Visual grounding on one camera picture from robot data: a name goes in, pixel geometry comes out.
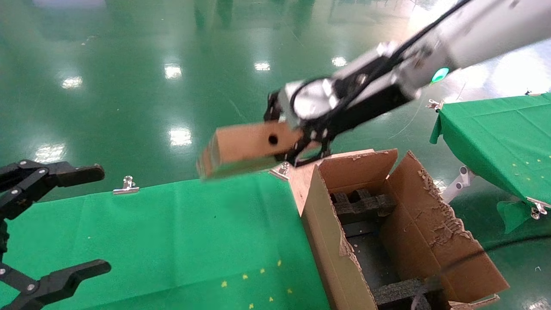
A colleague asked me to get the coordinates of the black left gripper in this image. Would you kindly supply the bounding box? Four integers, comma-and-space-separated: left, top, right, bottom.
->
0, 161, 111, 310

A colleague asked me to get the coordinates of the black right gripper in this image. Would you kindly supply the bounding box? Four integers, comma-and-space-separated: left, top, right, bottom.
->
263, 58, 422, 167

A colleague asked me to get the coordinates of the small brown cardboard box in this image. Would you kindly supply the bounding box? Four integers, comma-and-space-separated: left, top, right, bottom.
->
197, 121, 321, 180

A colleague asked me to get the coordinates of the large open cardboard carton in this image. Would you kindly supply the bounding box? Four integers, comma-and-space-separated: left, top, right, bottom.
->
297, 149, 510, 310

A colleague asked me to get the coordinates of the green table cloth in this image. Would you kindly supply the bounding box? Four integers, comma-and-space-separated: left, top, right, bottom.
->
430, 93, 551, 235
0, 171, 330, 310

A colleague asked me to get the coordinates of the black foam insert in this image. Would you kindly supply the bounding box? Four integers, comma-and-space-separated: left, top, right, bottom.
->
372, 278, 448, 310
331, 189, 397, 217

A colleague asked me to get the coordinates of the white metal table leg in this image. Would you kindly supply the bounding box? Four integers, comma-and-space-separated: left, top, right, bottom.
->
440, 166, 476, 204

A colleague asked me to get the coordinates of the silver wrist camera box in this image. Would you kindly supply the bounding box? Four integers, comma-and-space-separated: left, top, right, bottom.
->
278, 77, 345, 130

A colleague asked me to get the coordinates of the silver camera mount bracket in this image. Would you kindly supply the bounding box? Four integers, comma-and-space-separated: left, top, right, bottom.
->
336, 41, 431, 87

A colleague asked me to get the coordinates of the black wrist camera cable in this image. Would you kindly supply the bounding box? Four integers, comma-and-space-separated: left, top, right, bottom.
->
291, 0, 472, 121

